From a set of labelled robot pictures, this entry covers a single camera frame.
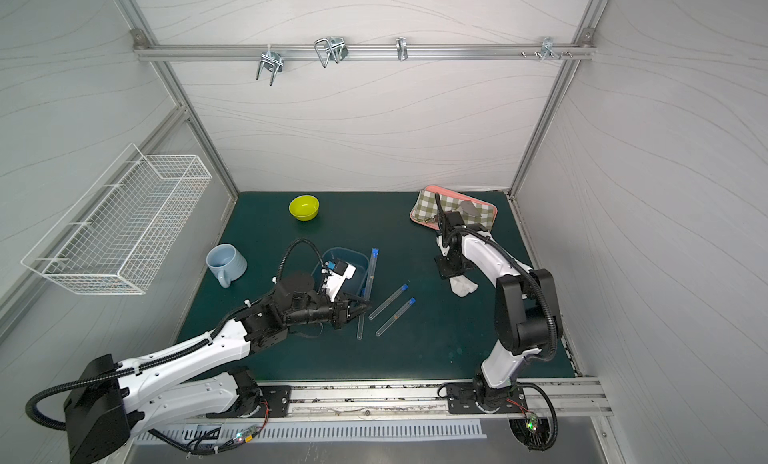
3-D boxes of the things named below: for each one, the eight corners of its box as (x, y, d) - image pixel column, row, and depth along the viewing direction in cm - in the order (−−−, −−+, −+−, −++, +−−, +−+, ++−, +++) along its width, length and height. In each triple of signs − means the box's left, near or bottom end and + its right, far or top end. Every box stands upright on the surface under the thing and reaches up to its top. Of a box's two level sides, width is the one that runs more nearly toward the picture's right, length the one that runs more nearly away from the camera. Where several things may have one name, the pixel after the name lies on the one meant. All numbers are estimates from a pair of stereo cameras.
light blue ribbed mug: (209, 290, 95) (195, 277, 88) (223, 258, 103) (211, 243, 97) (238, 290, 95) (226, 277, 89) (250, 258, 103) (240, 243, 97)
